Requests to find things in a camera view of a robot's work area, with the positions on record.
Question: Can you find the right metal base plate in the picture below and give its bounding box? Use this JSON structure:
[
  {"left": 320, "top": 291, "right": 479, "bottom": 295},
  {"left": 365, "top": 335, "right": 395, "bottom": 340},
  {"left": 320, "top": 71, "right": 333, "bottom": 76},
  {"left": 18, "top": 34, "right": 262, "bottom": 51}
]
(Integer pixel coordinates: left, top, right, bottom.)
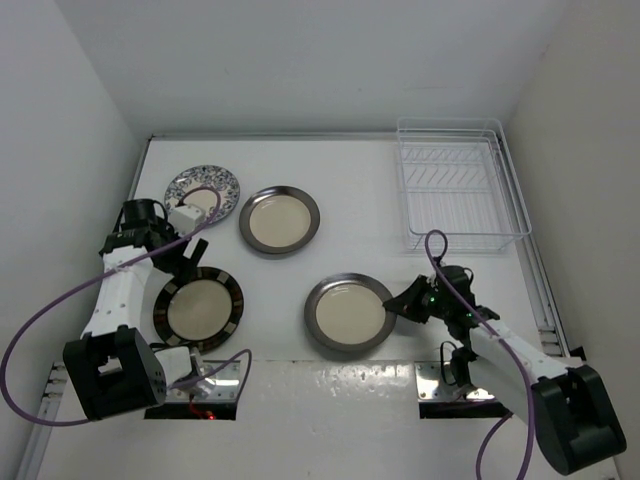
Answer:
[{"left": 414, "top": 361, "right": 495, "bottom": 403}]

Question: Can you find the blue floral plate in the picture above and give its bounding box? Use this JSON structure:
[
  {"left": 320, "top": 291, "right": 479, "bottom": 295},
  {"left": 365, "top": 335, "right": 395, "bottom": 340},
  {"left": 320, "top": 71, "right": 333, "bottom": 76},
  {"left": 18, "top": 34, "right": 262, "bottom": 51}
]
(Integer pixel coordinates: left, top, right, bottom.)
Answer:
[{"left": 163, "top": 165, "right": 240, "bottom": 224}]

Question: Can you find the striped dark rim plate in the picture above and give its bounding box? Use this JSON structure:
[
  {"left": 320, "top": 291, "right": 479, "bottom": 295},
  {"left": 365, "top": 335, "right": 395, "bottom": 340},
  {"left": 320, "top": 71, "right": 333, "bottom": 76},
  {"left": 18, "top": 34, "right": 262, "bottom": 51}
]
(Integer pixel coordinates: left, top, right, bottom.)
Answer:
[{"left": 152, "top": 267, "right": 244, "bottom": 354}]

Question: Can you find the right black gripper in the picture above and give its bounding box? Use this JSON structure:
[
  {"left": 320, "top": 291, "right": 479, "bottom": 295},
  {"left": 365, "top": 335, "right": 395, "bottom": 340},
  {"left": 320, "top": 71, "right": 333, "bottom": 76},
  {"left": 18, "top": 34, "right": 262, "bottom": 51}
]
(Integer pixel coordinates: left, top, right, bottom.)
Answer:
[{"left": 385, "top": 276, "right": 450, "bottom": 326}]

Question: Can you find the silver rim plate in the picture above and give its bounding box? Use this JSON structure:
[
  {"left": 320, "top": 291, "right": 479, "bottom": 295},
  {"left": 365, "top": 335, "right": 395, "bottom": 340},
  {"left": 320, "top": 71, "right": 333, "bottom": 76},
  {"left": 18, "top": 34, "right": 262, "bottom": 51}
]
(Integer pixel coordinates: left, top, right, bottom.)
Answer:
[
  {"left": 239, "top": 185, "right": 321, "bottom": 256},
  {"left": 304, "top": 272, "right": 396, "bottom": 354}
]

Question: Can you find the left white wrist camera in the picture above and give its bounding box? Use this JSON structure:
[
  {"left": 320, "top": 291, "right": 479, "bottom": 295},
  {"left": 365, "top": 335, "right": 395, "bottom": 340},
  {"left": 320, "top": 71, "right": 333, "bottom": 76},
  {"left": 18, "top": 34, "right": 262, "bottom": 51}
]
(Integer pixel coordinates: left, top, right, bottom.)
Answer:
[{"left": 168, "top": 204, "right": 206, "bottom": 235}]

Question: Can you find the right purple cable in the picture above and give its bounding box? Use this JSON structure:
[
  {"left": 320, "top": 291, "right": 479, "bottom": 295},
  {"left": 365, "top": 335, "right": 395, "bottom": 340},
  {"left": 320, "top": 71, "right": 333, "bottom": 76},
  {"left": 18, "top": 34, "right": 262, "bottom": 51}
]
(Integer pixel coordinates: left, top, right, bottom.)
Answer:
[{"left": 423, "top": 229, "right": 537, "bottom": 480}]

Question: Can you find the white wire dish rack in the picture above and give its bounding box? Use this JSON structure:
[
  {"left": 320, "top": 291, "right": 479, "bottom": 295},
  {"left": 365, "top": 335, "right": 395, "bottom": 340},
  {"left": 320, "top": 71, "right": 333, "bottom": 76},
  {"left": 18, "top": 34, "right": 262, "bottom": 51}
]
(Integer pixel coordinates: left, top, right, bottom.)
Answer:
[{"left": 396, "top": 117, "right": 532, "bottom": 254}]

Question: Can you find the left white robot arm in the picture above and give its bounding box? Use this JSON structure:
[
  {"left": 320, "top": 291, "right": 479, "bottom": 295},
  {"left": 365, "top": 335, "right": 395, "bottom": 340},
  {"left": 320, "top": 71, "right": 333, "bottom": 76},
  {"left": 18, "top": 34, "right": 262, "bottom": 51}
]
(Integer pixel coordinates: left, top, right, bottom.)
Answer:
[{"left": 63, "top": 199, "right": 208, "bottom": 421}]

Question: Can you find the metal base plate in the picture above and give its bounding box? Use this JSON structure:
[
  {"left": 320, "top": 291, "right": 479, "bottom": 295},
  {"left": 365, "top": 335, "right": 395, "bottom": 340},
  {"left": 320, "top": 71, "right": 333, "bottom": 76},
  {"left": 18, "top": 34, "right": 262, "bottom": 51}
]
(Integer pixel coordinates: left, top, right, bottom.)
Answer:
[
  {"left": 165, "top": 360, "right": 242, "bottom": 404},
  {"left": 414, "top": 361, "right": 495, "bottom": 403}
]

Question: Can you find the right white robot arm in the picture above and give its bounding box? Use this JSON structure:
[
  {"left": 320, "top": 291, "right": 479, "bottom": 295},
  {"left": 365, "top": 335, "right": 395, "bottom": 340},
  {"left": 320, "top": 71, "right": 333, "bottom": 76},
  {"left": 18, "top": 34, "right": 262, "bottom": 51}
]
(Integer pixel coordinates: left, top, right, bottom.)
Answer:
[{"left": 383, "top": 265, "right": 627, "bottom": 475}]

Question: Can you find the right black base cable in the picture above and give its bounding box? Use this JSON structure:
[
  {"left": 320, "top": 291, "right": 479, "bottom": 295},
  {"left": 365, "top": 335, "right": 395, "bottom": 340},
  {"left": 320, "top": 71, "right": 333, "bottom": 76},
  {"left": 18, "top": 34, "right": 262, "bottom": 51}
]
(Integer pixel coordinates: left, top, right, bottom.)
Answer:
[{"left": 437, "top": 339, "right": 459, "bottom": 389}]

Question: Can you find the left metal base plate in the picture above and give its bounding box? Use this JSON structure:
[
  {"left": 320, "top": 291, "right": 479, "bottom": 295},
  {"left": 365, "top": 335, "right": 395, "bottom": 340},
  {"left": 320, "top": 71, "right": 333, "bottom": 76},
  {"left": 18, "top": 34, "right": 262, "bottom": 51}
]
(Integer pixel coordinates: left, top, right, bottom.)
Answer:
[{"left": 165, "top": 360, "right": 242, "bottom": 404}]

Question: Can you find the silver rim plate on table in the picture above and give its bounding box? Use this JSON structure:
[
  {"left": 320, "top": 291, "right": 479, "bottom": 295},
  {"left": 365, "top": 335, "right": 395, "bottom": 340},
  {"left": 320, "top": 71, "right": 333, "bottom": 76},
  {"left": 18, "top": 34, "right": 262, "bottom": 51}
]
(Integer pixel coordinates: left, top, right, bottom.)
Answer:
[{"left": 239, "top": 185, "right": 321, "bottom": 256}]

